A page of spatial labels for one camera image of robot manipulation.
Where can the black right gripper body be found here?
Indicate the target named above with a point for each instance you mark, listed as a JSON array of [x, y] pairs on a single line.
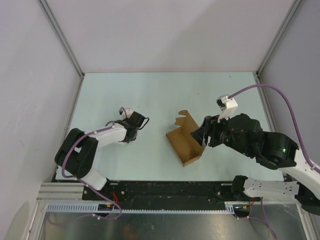
[[220, 133]]

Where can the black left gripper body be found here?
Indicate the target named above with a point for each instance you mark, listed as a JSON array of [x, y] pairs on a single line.
[[130, 139]]

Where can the brown cardboard box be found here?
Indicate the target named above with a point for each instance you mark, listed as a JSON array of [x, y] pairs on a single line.
[[186, 148]]

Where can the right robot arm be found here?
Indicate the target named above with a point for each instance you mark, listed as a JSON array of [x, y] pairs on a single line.
[[272, 150]]

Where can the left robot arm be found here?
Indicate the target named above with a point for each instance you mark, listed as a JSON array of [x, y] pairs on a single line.
[[77, 153]]

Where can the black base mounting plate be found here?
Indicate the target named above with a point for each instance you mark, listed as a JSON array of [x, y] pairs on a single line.
[[170, 192]]

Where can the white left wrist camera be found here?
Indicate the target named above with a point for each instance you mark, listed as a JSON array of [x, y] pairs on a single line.
[[125, 112]]

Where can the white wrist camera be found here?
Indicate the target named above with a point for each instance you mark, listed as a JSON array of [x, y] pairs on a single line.
[[227, 107], [125, 112]]

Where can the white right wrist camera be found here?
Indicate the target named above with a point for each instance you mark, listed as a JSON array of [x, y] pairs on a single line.
[[227, 107]]

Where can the aluminium frame rail left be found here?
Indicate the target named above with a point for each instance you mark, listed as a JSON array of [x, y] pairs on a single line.
[[48, 13]]

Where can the grey slotted cable duct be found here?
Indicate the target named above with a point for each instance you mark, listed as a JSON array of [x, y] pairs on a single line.
[[105, 208]]

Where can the aluminium frame rail right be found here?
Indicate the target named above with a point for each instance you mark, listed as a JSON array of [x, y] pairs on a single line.
[[289, 17]]

